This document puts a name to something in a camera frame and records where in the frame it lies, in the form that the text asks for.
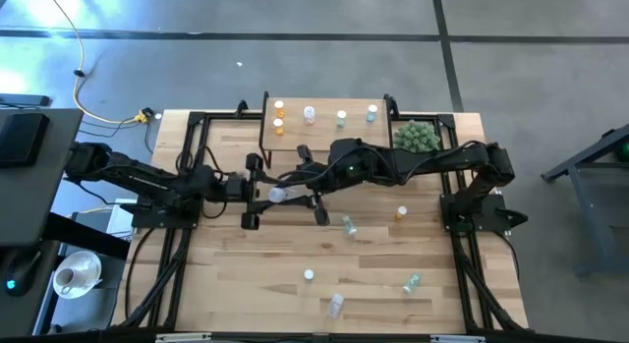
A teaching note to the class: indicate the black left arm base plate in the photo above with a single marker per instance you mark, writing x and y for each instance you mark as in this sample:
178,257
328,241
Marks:
147,217

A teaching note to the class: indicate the black desk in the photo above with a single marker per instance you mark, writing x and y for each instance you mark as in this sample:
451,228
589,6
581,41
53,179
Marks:
34,195

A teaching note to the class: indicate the black computer mouse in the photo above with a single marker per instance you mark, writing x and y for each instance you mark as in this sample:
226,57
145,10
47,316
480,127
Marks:
19,274

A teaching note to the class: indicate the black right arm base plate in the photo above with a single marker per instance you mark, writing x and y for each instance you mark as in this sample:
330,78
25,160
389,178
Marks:
491,217

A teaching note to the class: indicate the white paper sheet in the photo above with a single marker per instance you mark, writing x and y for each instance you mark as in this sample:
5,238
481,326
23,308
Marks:
120,217

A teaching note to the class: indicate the grey metal trolley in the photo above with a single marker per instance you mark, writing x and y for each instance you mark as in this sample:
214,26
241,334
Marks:
586,217

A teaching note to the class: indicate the yellow black plug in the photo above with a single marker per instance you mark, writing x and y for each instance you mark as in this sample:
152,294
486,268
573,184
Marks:
142,117

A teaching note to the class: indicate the green artificial plant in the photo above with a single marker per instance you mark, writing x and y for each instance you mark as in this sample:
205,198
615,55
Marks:
417,135

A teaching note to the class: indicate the orange medicine bottle white cap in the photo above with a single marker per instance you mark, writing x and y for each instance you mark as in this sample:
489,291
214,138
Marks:
279,108
401,212
278,127

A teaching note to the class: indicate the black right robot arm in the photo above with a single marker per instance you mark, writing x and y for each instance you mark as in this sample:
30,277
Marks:
432,161

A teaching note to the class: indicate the white coffee cup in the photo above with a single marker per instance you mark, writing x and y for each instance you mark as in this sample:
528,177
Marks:
65,279

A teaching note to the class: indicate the black flat device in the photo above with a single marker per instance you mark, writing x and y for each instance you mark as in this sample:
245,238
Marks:
24,99

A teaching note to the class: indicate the clear medicine bottle white cap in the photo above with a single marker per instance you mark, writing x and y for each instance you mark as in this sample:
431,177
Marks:
336,305
281,194
308,115

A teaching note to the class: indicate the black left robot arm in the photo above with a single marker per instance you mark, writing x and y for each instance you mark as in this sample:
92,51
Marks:
147,178

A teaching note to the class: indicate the clear bottle table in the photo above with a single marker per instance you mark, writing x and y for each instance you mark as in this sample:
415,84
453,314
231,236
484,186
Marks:
349,225

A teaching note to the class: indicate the white metal bracket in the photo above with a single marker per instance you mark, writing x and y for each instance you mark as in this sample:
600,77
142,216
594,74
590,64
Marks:
183,337
457,338

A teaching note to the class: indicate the wooden shelf black legs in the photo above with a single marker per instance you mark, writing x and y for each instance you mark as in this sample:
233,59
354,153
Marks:
324,136

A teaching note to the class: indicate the black box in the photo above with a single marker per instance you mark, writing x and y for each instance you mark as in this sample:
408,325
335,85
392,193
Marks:
22,139

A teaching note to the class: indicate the black aluminium rig frame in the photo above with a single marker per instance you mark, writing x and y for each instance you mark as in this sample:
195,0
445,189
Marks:
195,118

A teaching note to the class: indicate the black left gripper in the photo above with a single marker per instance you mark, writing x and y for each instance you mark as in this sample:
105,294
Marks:
251,193

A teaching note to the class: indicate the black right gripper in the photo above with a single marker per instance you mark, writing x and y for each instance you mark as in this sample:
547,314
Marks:
317,183

